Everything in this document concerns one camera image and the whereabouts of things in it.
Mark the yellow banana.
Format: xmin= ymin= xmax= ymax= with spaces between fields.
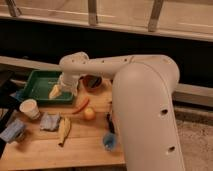
xmin=58 ymin=117 xmax=71 ymax=146

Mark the grey blue towel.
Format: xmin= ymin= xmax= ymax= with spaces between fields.
xmin=40 ymin=113 xmax=61 ymax=131

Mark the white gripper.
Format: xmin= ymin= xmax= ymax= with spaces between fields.
xmin=49 ymin=73 xmax=80 ymax=99

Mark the brown bowl left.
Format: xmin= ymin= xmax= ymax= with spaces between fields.
xmin=82 ymin=75 xmax=102 ymax=92

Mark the white paper cup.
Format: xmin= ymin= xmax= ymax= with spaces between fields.
xmin=19 ymin=99 xmax=40 ymax=120

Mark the green plastic tray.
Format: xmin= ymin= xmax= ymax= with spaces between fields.
xmin=15 ymin=70 xmax=74 ymax=105

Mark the red chili pepper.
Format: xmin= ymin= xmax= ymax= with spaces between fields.
xmin=72 ymin=97 xmax=90 ymax=114

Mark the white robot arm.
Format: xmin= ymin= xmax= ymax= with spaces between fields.
xmin=58 ymin=52 xmax=185 ymax=171

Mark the yellow apple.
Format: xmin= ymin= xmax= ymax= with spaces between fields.
xmin=83 ymin=107 xmax=96 ymax=121

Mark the black stand at left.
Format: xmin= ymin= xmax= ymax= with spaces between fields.
xmin=0 ymin=69 xmax=22 ymax=158

